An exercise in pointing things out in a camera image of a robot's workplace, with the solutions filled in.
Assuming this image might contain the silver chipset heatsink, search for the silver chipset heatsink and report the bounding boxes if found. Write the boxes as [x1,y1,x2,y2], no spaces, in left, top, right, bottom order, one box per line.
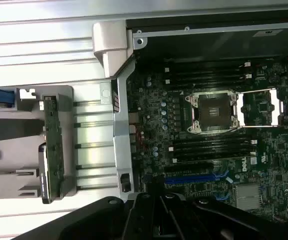
[235,184,264,210]

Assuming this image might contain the blue expansion slot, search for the blue expansion slot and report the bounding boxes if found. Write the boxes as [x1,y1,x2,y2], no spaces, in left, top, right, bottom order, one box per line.
[164,174,221,185]

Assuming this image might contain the long black expansion slot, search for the long black expansion slot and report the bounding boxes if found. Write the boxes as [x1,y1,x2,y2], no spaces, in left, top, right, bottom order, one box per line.
[163,162,216,174]

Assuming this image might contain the green Dell motherboard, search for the green Dell motherboard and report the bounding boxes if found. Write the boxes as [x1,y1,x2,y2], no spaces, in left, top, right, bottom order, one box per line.
[127,59,288,225]

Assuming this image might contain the RAM slot white latches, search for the RAM slot white latches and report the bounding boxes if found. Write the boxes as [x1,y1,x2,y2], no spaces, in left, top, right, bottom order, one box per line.
[165,73,252,85]
[168,141,258,153]
[164,62,251,73]

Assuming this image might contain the open black PC case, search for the open black PC case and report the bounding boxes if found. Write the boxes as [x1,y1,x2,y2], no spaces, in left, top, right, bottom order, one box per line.
[92,14,288,226]

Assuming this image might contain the CPU socket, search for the CPU socket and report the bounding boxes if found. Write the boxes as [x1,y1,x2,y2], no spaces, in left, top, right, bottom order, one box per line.
[183,89,241,136]

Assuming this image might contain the silver socket cover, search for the silver socket cover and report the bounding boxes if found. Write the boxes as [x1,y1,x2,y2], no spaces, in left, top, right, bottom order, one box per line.
[236,88,286,128]

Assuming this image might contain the grey plastic parts rack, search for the grey plastic parts rack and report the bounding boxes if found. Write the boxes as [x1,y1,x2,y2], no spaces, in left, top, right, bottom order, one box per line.
[0,84,74,201]

